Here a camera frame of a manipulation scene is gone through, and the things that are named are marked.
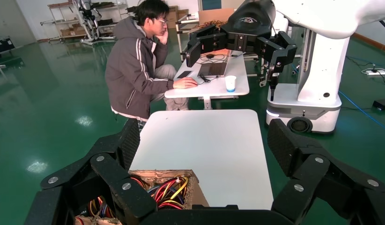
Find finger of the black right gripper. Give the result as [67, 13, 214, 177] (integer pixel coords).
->
[256, 31, 298, 102]
[185, 24, 227, 68]

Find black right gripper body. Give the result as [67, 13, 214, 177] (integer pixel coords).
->
[220, 0, 277, 52]

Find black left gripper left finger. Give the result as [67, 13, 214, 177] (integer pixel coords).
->
[23, 118, 157, 225]

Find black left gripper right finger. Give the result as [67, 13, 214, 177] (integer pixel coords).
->
[267, 118, 385, 225]

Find brown cardboard divider box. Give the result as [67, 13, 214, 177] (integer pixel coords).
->
[75, 169, 210, 225]

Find flat cardboard sheet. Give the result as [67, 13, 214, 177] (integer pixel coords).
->
[198, 8, 235, 25]

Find grey laptop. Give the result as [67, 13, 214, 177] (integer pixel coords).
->
[198, 49, 232, 78]

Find white metal rack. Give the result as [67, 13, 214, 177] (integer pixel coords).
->
[175, 14, 200, 61]

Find stacked cardboard boxes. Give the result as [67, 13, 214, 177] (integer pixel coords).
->
[166, 5, 190, 29]

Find white robot torso and base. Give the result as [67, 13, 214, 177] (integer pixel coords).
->
[266, 29, 350, 135]

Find white office desk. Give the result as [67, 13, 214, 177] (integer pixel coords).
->
[163, 49, 251, 110]

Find white paper cup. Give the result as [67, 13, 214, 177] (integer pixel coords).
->
[224, 75, 237, 93]

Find person in grey jacket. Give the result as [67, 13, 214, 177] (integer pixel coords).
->
[104, 0, 199, 122]

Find white power strip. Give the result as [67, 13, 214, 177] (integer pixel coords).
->
[361, 67, 385, 76]

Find dark humanoid robot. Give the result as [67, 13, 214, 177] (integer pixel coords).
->
[73, 0, 102, 44]

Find metal storage shelf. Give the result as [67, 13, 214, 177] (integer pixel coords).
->
[40, 0, 131, 41]

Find black equipment case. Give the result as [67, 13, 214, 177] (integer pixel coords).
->
[0, 37, 15, 55]

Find thin black charger cable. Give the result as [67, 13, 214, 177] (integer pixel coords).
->
[199, 53, 228, 65]

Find pile of coloured wires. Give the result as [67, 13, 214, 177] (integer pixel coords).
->
[200, 20, 227, 30]

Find blue cable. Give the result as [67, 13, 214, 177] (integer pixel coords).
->
[337, 90, 385, 135]

